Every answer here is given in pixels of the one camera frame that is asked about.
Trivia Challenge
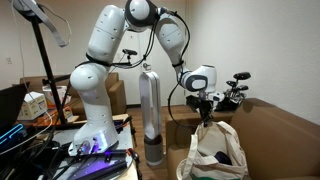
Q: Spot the brown leather sofa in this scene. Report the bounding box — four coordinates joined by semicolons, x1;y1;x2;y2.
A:
165;97;320;180

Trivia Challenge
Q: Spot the silver bladeless tower fan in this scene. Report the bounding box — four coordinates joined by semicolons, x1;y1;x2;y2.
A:
138;62;165;167

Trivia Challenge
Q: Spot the black laptop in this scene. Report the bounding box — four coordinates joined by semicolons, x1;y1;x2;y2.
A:
0;82;32;134

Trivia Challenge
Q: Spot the robot mounting table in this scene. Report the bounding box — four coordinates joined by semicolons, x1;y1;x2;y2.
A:
49;113;144;180

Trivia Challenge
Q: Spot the small black camera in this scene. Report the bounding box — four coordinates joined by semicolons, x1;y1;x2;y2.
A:
121;48;139;57

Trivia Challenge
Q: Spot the black controller with purple light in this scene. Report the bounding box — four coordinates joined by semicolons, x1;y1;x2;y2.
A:
64;149;130;180

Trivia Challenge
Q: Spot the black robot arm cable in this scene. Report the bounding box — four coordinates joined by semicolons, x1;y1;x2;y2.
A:
74;8;214;129

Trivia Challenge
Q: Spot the dark blue cloth bundle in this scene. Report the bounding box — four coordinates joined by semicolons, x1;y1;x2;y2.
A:
214;150;233;167

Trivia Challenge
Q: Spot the grey camera strap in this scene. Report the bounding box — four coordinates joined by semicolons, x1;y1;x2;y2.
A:
29;0;69;48

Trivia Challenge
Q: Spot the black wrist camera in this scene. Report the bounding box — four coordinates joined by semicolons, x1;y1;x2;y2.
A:
185;95;200;113

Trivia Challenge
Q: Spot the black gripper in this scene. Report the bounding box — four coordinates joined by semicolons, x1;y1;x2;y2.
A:
197;96;218;128

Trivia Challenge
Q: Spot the black tripod stand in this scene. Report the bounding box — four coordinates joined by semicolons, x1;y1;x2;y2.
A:
29;14;73;128

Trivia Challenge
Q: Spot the white cardboard box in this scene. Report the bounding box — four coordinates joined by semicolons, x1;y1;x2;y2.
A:
17;91;48;121

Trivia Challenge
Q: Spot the white cloth tote bag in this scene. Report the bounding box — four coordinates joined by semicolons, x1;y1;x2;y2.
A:
181;120;250;180

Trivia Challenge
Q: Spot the golf club set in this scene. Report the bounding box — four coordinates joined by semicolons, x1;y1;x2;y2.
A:
218;71;253;112

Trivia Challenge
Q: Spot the white red printed box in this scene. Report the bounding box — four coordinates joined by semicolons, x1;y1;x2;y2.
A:
42;85;72;108

